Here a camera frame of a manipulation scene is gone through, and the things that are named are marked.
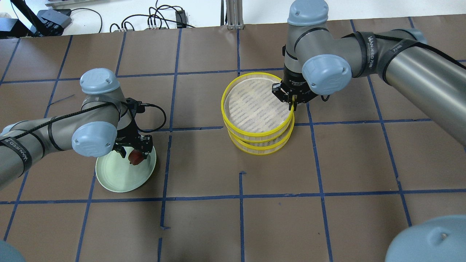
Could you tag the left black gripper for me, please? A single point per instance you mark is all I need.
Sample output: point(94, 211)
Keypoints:
point(127, 137)

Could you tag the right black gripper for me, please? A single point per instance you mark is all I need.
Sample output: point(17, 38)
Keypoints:
point(295, 80)

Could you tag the dark red bun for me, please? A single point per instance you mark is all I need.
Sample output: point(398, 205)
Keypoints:
point(136, 157)

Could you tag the yellow steamer layer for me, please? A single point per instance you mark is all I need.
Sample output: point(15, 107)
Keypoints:
point(252, 113)
point(263, 148)

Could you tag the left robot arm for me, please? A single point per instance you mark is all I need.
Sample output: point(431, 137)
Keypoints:
point(105, 123)

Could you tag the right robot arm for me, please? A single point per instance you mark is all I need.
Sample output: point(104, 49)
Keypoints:
point(316, 64)

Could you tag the light green plate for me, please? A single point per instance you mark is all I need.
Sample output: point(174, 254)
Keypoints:
point(117, 174)

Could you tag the black power adapter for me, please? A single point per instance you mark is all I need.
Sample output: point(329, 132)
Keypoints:
point(181, 19)

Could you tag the aluminium frame post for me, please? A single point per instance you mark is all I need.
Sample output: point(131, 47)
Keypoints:
point(234, 14)

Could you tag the black camera stand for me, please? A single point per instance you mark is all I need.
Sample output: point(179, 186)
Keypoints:
point(50, 22)

